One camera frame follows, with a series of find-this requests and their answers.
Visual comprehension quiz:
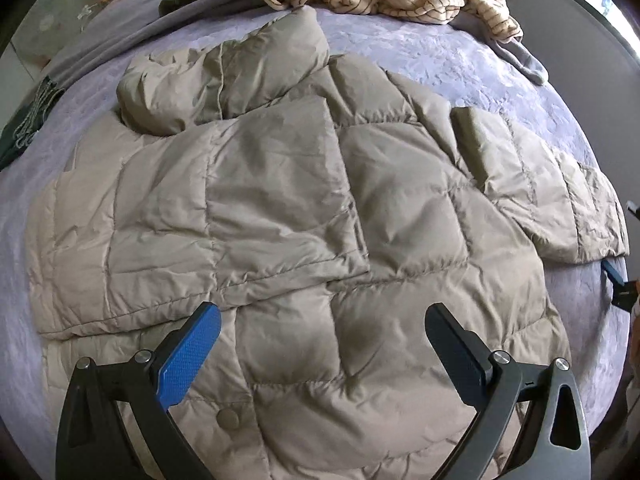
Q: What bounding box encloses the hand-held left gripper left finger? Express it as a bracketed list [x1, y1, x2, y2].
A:
[55, 301, 222, 480]

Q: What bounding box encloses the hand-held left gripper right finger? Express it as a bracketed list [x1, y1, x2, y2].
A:
[424, 302, 593, 480]

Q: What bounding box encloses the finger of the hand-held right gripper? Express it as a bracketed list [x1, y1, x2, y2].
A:
[601, 258, 627, 287]

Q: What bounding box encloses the beige puffer jacket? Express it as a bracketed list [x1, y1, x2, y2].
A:
[25, 6, 631, 480]

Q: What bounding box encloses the lilac plush bed blanket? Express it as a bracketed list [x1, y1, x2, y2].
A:
[0, 10, 632, 480]

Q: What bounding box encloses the grey fleece garment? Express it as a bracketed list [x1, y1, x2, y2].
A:
[42, 0, 551, 91]

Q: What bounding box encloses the dark green drawstring garment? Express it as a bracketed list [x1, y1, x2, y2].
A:
[0, 75, 66, 171]

